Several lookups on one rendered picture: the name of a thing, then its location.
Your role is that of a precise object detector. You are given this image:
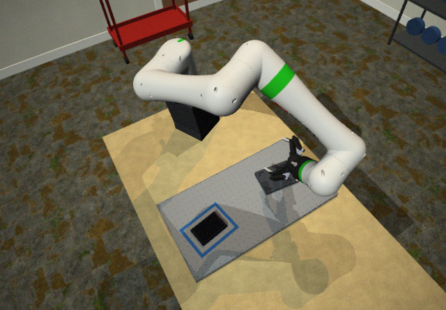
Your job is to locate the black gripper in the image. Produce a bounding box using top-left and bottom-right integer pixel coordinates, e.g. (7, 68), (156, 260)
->
(264, 135), (305, 181)

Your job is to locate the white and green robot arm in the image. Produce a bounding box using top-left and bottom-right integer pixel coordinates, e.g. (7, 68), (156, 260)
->
(133, 38), (367, 196)

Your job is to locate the blue tape outline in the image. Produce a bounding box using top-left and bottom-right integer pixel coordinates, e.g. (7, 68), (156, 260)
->
(179, 202), (239, 258)

